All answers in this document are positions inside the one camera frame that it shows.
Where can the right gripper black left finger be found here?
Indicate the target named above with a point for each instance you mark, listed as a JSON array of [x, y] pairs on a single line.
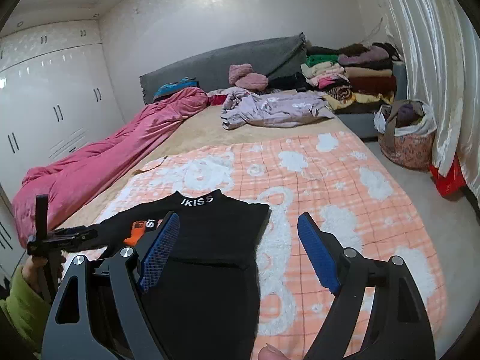
[[97, 312]]

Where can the black IKISS garment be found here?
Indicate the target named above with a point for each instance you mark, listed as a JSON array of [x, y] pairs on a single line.
[[206, 304]]

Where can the stack of folded clothes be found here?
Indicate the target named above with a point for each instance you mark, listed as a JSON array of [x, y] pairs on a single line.
[[355, 78]]

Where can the person's left hand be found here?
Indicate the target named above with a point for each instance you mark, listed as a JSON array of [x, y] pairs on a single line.
[[30, 271]]

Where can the person's right hand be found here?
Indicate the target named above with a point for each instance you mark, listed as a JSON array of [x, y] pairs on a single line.
[[269, 352]]

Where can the pink duvet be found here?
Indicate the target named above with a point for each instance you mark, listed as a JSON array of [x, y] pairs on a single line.
[[78, 178]]

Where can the green left sleeve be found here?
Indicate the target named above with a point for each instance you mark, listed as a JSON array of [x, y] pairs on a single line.
[[25, 313]]

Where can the peach and white plaid blanket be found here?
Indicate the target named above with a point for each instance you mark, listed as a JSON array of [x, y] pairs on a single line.
[[332, 176]]

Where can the white wardrobe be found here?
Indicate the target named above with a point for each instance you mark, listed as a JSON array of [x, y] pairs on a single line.
[[56, 96]]

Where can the red bag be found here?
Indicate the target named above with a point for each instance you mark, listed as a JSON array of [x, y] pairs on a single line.
[[452, 182]]

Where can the floral laundry bag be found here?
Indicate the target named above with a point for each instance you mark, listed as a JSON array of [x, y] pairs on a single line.
[[406, 130]]

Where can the blue garment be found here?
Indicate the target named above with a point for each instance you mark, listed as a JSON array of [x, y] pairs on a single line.
[[169, 89]]

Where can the lilac crumpled garment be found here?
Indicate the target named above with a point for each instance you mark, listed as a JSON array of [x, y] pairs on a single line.
[[279, 110]]

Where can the grey headboard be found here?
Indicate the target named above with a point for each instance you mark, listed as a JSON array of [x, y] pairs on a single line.
[[273, 58]]

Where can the white satin curtain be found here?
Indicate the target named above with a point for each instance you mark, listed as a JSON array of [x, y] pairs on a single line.
[[440, 47]]

